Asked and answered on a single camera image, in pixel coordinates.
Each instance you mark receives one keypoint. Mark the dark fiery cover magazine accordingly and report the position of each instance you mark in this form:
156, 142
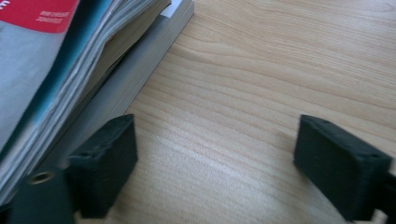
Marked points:
77, 81

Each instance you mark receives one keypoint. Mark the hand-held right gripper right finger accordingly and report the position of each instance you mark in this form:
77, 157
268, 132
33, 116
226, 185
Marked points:
339, 165

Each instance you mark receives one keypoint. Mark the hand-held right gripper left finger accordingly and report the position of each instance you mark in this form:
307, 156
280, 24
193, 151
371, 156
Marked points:
106, 161

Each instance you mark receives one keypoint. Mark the red banner portrait magazine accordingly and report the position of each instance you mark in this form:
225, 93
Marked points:
25, 77

